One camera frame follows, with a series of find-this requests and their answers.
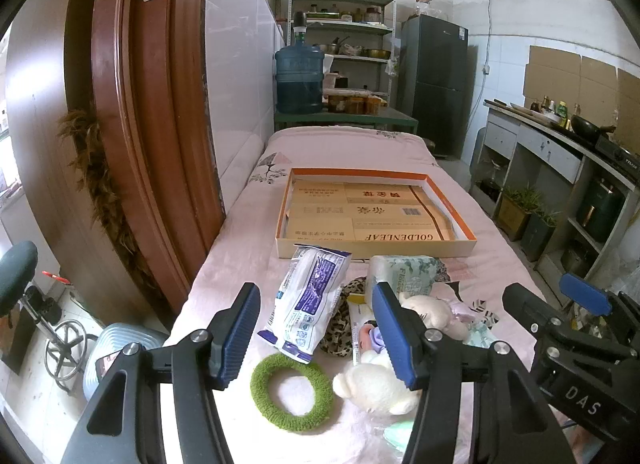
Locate metal shelf rack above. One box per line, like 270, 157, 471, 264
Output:
287, 0, 398, 110

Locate green seat chair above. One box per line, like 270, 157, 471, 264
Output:
0, 240, 98, 395

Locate black wok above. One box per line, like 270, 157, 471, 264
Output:
570, 114, 617, 141

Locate potted plant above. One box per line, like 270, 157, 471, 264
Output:
497, 183, 543, 242
520, 206, 563, 262

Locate smartphone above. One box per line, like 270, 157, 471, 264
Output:
94, 350, 123, 380

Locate leopard print scrunchie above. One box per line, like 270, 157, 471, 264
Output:
320, 278, 373, 359

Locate gas stove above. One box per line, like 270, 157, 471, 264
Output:
592, 136, 640, 175

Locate brown feather duster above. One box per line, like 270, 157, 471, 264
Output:
57, 108, 161, 290

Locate green fuzzy ring scrunchie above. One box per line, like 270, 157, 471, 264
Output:
250, 351, 333, 432

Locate water jug pump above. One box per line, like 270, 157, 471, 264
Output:
291, 10, 308, 47

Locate grey kitchen counter cabinet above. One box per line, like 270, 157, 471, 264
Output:
470, 100, 640, 295

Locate green low table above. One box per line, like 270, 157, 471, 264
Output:
274, 106, 420, 135

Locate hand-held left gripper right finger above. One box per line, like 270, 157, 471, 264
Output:
371, 281, 583, 464

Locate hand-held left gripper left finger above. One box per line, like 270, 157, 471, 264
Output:
59, 282, 262, 464

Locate packaged doll with purple hat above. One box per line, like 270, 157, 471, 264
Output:
347, 294, 396, 365

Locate blue water jug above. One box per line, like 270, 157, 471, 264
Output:
274, 43, 326, 115

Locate white ribbed appliance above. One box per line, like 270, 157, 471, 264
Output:
82, 322, 168, 402

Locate brown wooden door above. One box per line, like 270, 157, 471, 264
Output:
5, 0, 226, 340

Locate shallow orange rimmed cardboard box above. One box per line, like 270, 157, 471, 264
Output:
275, 167, 477, 260

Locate dark green pot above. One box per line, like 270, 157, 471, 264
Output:
575, 176, 626, 245

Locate white blue plastic packet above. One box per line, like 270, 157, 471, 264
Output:
257, 245, 353, 365

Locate cream plush bear leopard feet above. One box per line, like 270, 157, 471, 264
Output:
400, 294, 471, 342

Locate mint green powder puff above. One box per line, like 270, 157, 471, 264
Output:
382, 419, 416, 450

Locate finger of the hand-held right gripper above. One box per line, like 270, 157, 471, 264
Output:
502, 282, 637, 361
558, 272, 640, 330

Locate dark refrigerator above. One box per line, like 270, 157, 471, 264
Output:
397, 14, 469, 159

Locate cardboard sheet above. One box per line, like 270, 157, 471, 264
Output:
580, 56, 621, 110
523, 45, 583, 102
616, 69, 640, 120

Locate white plush bear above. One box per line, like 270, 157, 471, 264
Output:
332, 349, 423, 415

